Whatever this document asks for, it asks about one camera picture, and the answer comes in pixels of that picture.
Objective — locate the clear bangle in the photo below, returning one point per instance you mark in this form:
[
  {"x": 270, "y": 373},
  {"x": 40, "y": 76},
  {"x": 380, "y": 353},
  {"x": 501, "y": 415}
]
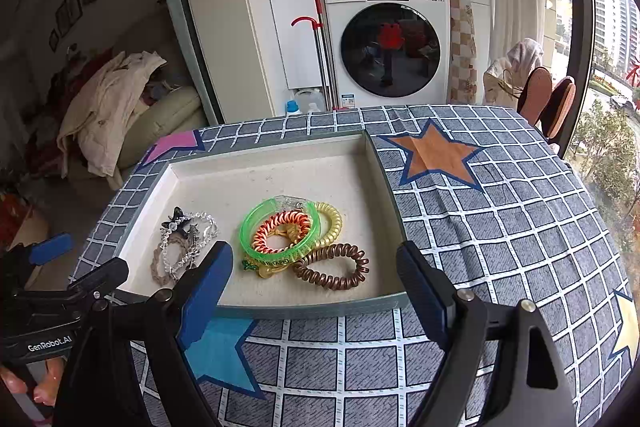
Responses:
[{"x": 295, "y": 198}]

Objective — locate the blue capped detergent bottle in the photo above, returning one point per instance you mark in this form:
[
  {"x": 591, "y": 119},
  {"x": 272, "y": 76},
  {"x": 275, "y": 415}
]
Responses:
[{"x": 292, "y": 108}]

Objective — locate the white washing machine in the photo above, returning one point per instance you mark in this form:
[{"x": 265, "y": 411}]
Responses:
[{"x": 390, "y": 52}]

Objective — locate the white plastic jug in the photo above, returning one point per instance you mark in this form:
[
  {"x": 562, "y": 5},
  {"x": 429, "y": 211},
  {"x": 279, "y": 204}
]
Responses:
[{"x": 307, "y": 99}]

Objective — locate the white cloth on chair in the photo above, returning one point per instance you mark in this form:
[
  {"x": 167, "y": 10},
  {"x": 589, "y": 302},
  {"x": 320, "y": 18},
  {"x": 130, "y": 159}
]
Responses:
[{"x": 520, "y": 57}]

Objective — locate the white shallow tray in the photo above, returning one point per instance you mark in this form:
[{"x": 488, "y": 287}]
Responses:
[{"x": 280, "y": 172}]

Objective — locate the beige sofa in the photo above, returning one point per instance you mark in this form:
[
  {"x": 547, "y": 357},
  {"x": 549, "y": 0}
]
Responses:
[{"x": 170, "y": 117}]

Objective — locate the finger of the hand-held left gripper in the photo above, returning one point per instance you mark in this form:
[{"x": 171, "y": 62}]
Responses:
[
  {"x": 50, "y": 248},
  {"x": 100, "y": 278}
]

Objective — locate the black bow hair clip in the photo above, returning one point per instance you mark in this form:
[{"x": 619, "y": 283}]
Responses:
[{"x": 177, "y": 217}]

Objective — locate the green translucent bangle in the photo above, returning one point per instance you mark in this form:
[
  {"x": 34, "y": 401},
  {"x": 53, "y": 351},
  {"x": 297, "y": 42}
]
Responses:
[{"x": 250, "y": 222}]

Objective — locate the beige jacket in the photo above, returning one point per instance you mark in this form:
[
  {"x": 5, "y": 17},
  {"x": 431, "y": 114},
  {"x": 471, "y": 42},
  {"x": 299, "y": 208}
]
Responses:
[{"x": 110, "y": 107}]

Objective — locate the person's left hand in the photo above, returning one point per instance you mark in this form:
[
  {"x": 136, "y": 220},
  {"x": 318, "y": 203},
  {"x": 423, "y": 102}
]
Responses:
[{"x": 47, "y": 387}]

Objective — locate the small dark picture frame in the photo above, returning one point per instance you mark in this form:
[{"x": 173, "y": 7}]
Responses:
[{"x": 53, "y": 41}]

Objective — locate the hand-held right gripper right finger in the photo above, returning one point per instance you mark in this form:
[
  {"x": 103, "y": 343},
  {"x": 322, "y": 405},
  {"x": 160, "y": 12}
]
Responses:
[{"x": 425, "y": 297}]

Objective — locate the brown chair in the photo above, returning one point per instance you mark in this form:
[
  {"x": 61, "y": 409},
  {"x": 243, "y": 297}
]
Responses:
[
  {"x": 560, "y": 107},
  {"x": 535, "y": 94}
]

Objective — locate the checkered hanging cloth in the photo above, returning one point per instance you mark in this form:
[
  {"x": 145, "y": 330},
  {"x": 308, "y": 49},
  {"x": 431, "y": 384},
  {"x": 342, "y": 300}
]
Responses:
[{"x": 462, "y": 52}]

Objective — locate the large dark picture frame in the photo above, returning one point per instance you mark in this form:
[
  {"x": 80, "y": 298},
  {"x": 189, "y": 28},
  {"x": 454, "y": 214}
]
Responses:
[{"x": 67, "y": 10}]

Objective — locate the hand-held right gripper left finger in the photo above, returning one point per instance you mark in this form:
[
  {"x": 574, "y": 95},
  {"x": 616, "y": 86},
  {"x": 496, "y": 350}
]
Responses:
[{"x": 205, "y": 292}]

